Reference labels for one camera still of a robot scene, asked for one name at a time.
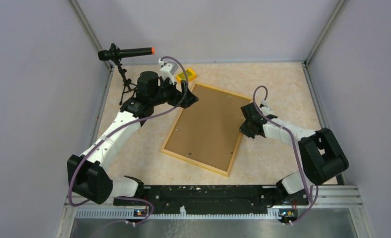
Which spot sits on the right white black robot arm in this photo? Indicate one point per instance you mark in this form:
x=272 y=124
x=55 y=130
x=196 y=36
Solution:
x=319 y=156

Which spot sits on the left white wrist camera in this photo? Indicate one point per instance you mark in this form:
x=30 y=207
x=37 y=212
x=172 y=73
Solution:
x=167 y=71

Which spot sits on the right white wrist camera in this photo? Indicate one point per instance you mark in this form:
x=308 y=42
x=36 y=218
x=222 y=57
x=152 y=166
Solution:
x=264 y=103

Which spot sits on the black microphone on tripod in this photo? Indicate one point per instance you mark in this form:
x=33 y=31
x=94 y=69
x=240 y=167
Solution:
x=115 y=54

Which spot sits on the yellow green toy block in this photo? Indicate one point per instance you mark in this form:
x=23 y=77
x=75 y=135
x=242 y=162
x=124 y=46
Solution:
x=189 y=75

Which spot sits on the wooden yellow picture frame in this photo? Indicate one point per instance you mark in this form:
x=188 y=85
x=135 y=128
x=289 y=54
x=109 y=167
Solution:
x=195 y=164

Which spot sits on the aluminium front rail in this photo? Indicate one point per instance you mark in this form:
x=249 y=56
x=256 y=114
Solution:
x=334 y=212

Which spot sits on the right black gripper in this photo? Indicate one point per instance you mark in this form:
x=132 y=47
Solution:
x=244 y=130

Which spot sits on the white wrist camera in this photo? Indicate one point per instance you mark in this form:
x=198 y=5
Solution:
x=167 y=71
x=264 y=103

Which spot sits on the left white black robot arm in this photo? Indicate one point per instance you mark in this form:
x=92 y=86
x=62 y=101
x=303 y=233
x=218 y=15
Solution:
x=87 y=174

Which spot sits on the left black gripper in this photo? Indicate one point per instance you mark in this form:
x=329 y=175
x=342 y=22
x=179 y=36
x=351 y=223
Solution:
x=189 y=98

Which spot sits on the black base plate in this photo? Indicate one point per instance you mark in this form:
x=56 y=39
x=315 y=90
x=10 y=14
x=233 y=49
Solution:
x=213 y=199

